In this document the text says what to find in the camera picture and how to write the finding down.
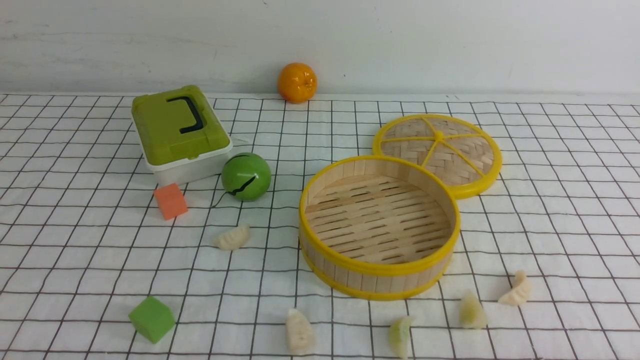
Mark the green tinted dumpling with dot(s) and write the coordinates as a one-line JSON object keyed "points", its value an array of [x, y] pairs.
{"points": [[399, 336], [472, 316]]}

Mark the green foam cube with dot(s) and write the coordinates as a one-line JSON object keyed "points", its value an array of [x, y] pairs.
{"points": [[152, 319]]}

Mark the white dumpling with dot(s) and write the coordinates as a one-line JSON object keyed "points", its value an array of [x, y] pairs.
{"points": [[300, 335], [233, 239], [520, 293]]}

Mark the bamboo steamer tray yellow rim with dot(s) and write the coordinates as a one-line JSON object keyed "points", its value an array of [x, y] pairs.
{"points": [[377, 228]]}

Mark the green lidded white box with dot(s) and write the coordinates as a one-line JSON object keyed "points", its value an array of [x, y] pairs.
{"points": [[181, 138]]}

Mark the green ball with crack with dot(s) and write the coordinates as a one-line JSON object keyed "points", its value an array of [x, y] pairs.
{"points": [[246, 176]]}

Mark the orange foam cube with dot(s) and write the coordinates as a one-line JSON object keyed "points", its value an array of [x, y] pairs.
{"points": [[170, 201]]}

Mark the orange fruit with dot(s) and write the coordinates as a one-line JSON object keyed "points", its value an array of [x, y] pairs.
{"points": [[297, 83]]}

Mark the woven bamboo steamer lid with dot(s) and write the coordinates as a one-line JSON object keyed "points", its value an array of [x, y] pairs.
{"points": [[464, 157]]}

